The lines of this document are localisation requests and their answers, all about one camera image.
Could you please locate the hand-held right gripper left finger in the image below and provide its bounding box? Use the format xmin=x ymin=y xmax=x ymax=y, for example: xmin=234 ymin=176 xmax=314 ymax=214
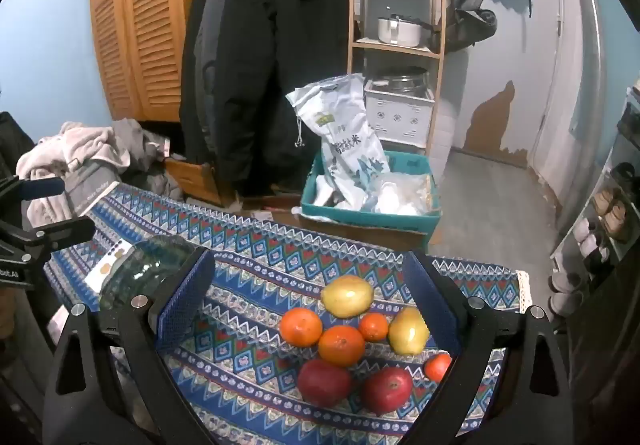
xmin=42 ymin=247 xmax=217 ymax=445

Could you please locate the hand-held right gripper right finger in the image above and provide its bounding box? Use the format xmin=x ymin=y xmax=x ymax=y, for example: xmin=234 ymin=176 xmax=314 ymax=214
xmin=400 ymin=250 xmax=576 ymax=445

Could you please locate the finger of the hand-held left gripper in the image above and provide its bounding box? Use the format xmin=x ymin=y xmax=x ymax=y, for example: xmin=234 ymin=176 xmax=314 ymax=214
xmin=22 ymin=216 xmax=97 ymax=252
xmin=0 ymin=175 xmax=66 ymax=202

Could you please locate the yellow-green apple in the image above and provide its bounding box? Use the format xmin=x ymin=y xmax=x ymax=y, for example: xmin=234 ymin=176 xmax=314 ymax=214
xmin=388 ymin=307 xmax=431 ymax=357

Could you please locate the dark glass bowl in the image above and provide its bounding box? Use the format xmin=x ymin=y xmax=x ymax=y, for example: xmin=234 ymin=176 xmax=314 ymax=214
xmin=98 ymin=235 xmax=201 ymax=326

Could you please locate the small orange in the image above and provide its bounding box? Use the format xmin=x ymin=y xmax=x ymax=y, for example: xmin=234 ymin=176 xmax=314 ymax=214
xmin=424 ymin=353 xmax=453 ymax=383
xmin=358 ymin=312 xmax=390 ymax=343

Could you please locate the red apple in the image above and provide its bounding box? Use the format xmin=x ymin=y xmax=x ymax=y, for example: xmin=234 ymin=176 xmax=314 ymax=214
xmin=361 ymin=366 xmax=414 ymax=416
xmin=297 ymin=358 xmax=353 ymax=408

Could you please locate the large orange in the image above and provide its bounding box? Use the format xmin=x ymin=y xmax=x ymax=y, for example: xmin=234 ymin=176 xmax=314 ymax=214
xmin=279 ymin=307 xmax=324 ymax=348
xmin=318 ymin=325 xmax=366 ymax=368

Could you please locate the white fleece blanket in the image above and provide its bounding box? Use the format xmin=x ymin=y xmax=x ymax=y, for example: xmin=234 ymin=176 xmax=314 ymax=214
xmin=15 ymin=122 xmax=131 ymax=226

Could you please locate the grey printed bag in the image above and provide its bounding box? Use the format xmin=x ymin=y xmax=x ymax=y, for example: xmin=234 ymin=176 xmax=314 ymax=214
xmin=62 ymin=160 xmax=123 ymax=221

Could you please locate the dark cloth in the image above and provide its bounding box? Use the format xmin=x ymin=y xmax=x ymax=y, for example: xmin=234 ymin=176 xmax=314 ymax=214
xmin=0 ymin=110 xmax=36 ymax=181

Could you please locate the flat cardboard box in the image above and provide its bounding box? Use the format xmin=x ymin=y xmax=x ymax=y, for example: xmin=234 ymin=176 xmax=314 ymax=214
xmin=295 ymin=208 xmax=431 ymax=251

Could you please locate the blue patterned tablecloth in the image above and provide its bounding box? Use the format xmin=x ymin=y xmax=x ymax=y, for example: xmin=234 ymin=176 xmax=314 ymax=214
xmin=42 ymin=181 xmax=536 ymax=445

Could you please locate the teal box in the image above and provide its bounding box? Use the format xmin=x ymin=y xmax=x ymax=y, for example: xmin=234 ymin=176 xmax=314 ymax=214
xmin=300 ymin=150 xmax=443 ymax=232

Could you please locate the grey clothing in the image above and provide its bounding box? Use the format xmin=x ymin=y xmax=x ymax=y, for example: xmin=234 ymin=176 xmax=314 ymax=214
xmin=112 ymin=118 xmax=186 ymax=198

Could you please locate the clear plastic bag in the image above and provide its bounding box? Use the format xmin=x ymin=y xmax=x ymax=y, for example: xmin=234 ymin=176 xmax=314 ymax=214
xmin=372 ymin=172 xmax=433 ymax=216

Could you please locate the wooden drawer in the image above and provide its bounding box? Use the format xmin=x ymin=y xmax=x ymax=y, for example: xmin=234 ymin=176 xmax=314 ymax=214
xmin=165 ymin=156 xmax=236 ymax=206

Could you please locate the white shoe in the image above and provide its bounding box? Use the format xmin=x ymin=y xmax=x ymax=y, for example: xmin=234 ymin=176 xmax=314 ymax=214
xmin=572 ymin=218 xmax=601 ymax=246

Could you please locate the black jacket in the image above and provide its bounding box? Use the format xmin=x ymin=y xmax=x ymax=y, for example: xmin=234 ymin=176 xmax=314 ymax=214
xmin=178 ymin=0 xmax=221 ymax=166

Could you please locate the white lattice basket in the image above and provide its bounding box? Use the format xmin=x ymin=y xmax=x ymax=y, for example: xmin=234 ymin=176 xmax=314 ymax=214
xmin=364 ymin=80 xmax=436 ymax=146

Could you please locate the wooden louvered wardrobe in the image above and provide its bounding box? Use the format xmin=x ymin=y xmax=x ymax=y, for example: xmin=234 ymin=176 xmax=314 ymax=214
xmin=89 ymin=0 xmax=236 ymax=123

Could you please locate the shoe rack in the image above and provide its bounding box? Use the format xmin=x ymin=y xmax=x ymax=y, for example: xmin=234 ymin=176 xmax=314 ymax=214
xmin=550 ymin=80 xmax=640 ymax=321

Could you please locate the brown shoe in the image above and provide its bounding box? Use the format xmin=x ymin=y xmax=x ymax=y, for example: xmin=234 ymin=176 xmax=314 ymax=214
xmin=592 ymin=190 xmax=631 ymax=238

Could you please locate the metal pot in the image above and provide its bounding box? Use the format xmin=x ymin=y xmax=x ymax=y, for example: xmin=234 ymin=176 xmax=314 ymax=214
xmin=372 ymin=66 xmax=430 ymax=93

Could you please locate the grey padded jacket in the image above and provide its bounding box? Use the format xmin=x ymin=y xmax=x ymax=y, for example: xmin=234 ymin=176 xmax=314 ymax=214
xmin=197 ymin=0 xmax=233 ymax=91

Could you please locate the black shoe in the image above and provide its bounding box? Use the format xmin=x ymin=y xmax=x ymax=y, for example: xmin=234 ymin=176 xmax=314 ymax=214
xmin=607 ymin=161 xmax=638 ymax=188

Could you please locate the black hooded coat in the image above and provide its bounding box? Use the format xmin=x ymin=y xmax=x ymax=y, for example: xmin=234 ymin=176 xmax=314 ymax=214
xmin=215 ymin=0 xmax=351 ymax=198

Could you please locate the white door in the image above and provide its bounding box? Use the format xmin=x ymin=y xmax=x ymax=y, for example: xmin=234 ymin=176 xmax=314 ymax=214
xmin=530 ymin=0 xmax=601 ymax=216

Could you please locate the grey backpack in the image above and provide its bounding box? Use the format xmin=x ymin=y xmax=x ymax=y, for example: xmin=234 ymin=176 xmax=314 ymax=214
xmin=445 ymin=0 xmax=498 ymax=56

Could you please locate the wooden shelf rack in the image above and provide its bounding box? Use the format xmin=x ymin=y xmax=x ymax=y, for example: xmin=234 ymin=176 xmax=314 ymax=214
xmin=347 ymin=0 xmax=448 ymax=151

